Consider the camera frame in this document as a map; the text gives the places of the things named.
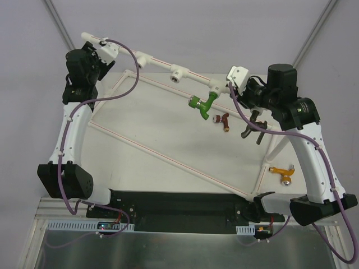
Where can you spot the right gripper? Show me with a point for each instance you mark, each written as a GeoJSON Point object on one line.
{"type": "Point", "coordinates": [255, 114]}

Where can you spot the left white cable duct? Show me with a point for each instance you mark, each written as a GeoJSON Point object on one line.
{"type": "Point", "coordinates": [79, 225]}

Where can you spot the yellow water faucet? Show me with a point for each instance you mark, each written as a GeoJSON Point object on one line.
{"type": "Point", "coordinates": [285, 174]}

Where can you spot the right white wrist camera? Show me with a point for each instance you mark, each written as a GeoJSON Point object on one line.
{"type": "Point", "coordinates": [238, 76]}

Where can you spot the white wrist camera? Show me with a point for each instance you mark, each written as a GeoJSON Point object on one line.
{"type": "Point", "coordinates": [108, 51]}
{"type": "Point", "coordinates": [238, 76]}

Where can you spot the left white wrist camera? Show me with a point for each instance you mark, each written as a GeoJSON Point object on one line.
{"type": "Point", "coordinates": [108, 51]}

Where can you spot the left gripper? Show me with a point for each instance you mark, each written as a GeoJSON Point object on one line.
{"type": "Point", "coordinates": [100, 62]}

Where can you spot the right white cable duct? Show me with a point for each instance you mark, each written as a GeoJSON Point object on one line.
{"type": "Point", "coordinates": [246, 230]}

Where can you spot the dark grey lever faucet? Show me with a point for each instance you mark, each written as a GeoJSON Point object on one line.
{"type": "Point", "coordinates": [249, 128]}

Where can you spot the brown water faucet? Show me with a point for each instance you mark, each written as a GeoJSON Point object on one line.
{"type": "Point", "coordinates": [222, 119]}

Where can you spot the white PVC pipe frame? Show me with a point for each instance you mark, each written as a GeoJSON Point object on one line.
{"type": "Point", "coordinates": [146, 138]}

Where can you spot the white cable duct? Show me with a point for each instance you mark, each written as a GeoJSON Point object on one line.
{"type": "Point", "coordinates": [79, 225]}
{"type": "Point", "coordinates": [246, 230]}

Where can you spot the green water faucet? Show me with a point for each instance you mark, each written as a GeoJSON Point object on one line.
{"type": "Point", "coordinates": [203, 106]}

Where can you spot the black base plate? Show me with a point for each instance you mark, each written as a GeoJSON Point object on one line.
{"type": "Point", "coordinates": [170, 212]}

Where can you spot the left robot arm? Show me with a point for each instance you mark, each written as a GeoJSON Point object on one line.
{"type": "Point", "coordinates": [63, 174]}

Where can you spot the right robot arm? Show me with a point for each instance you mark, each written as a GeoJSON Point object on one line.
{"type": "Point", "coordinates": [278, 110]}

